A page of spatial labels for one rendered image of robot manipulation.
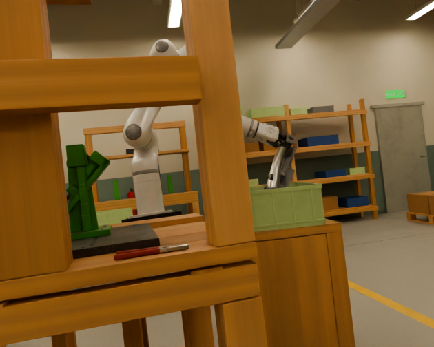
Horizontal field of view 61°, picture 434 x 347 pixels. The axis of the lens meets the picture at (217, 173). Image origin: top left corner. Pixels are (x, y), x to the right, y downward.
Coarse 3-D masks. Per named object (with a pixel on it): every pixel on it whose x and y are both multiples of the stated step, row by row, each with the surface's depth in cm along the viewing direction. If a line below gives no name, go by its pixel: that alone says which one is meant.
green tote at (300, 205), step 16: (256, 192) 154; (272, 192) 154; (288, 192) 154; (304, 192) 154; (320, 192) 153; (256, 208) 154; (272, 208) 154; (288, 208) 154; (304, 208) 153; (320, 208) 153; (256, 224) 154; (272, 224) 154; (288, 224) 153; (304, 224) 153; (320, 224) 153
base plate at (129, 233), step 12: (120, 228) 121; (132, 228) 117; (144, 228) 113; (72, 240) 102; (84, 240) 99; (96, 240) 96; (108, 240) 94; (120, 240) 91; (132, 240) 89; (144, 240) 88; (156, 240) 89; (72, 252) 84; (84, 252) 85; (96, 252) 85; (108, 252) 86
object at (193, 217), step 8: (176, 216) 142; (184, 216) 138; (192, 216) 135; (200, 216) 134; (112, 224) 137; (120, 224) 134; (128, 224) 130; (152, 224) 130; (160, 224) 130; (168, 224) 131; (176, 224) 132
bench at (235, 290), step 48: (192, 240) 92; (0, 288) 68; (48, 288) 70; (96, 288) 74; (144, 288) 74; (192, 288) 77; (240, 288) 79; (0, 336) 68; (48, 336) 70; (192, 336) 136; (240, 336) 79
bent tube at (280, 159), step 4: (288, 136) 166; (292, 136) 167; (288, 140) 164; (292, 140) 165; (284, 148) 168; (280, 152) 171; (284, 152) 170; (280, 156) 171; (284, 156) 171; (276, 160) 172; (280, 160) 171; (276, 164) 171; (280, 164) 171; (276, 168) 169; (280, 168) 171; (276, 172) 167; (276, 176) 164; (276, 180) 162; (276, 184) 160
